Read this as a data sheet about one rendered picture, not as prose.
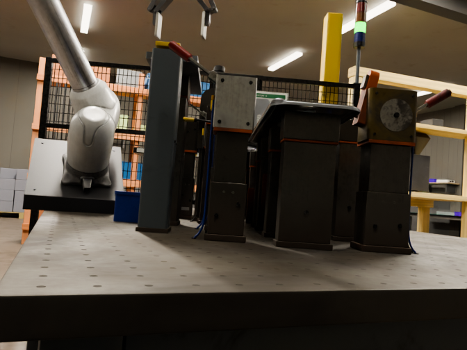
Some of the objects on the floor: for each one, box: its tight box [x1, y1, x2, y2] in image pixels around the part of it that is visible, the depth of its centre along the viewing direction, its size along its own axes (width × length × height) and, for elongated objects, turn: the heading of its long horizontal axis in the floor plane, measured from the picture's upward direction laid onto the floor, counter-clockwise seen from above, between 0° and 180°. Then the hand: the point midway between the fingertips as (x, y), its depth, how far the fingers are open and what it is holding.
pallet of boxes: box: [0, 168, 28, 219], centre depth 966 cm, size 109×72×108 cm
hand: (180, 34), depth 120 cm, fingers open, 13 cm apart
